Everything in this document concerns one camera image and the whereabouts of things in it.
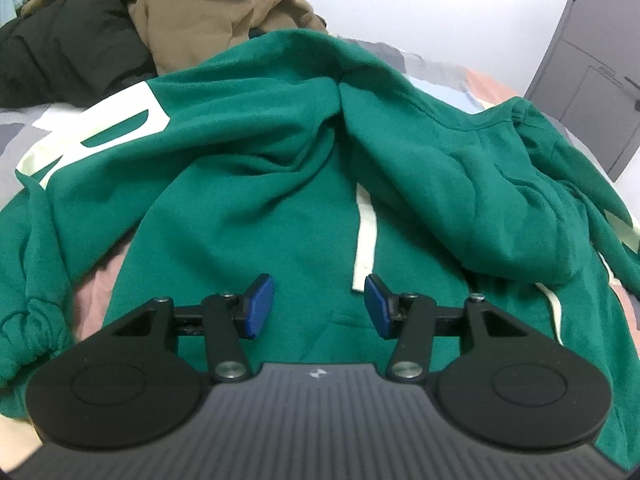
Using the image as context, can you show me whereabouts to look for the patchwork bed blanket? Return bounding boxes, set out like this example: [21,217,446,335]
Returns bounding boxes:
[0,37,640,456]

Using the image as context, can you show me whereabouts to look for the brown coat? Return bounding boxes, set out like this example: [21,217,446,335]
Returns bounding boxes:
[21,0,328,77]

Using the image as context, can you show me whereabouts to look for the black jacket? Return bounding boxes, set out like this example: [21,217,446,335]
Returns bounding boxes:
[0,0,158,108]

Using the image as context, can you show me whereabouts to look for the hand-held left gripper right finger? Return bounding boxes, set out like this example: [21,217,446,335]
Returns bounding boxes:
[365,274,536,382]

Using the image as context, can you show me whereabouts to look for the black door handle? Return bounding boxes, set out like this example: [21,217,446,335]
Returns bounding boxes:
[622,75,640,111]

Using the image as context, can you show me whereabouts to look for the green hoodie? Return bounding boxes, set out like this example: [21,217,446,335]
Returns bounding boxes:
[0,29,640,461]

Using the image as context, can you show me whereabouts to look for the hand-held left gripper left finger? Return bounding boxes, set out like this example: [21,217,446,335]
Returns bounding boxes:
[107,274,275,385]

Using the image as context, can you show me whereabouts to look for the grey door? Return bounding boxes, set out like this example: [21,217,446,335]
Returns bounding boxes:
[522,0,640,181]

